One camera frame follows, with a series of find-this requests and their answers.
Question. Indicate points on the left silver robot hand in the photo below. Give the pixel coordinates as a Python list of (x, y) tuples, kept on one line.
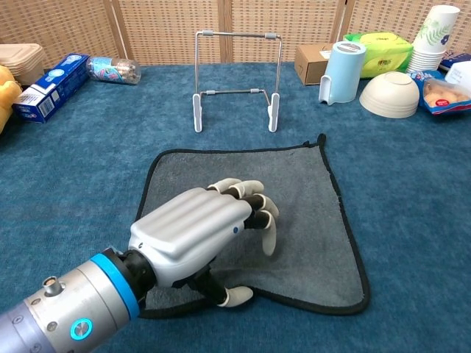
[(184, 228)]

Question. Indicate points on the grey and blue towel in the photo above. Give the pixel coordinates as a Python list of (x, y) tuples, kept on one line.
[(312, 220)]

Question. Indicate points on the clear plastic snack jar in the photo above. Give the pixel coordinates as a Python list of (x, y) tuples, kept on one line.
[(114, 70)]

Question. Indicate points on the blue toothpaste box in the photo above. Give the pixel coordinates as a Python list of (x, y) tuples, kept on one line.
[(51, 88)]

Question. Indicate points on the woven bamboo folding screen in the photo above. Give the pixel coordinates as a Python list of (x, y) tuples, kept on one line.
[(165, 29)]

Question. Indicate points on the brown cardboard box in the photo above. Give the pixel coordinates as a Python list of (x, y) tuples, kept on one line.
[(309, 66)]

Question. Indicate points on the yellow plush toy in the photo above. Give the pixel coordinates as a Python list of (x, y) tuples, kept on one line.
[(7, 95)]

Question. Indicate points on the light blue cylindrical container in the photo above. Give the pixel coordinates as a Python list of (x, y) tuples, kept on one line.
[(344, 73)]

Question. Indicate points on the beige lidded lunch box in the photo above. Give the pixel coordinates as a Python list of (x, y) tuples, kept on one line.
[(22, 60)]

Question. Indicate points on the beige upturned bowl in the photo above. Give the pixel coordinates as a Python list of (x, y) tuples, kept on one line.
[(390, 95)]

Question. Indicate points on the green tissue pack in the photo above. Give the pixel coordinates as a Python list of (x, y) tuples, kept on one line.
[(386, 55)]

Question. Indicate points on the blue cookie snack bag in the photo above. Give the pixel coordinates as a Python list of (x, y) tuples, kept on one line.
[(445, 97)]

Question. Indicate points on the stack of paper cups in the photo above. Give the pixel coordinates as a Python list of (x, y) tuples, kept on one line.
[(430, 40)]

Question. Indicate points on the white stapler box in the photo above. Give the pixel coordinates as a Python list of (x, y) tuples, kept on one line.
[(460, 73)]

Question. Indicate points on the red blue noodle packet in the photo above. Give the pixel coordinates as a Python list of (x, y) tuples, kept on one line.
[(456, 59)]

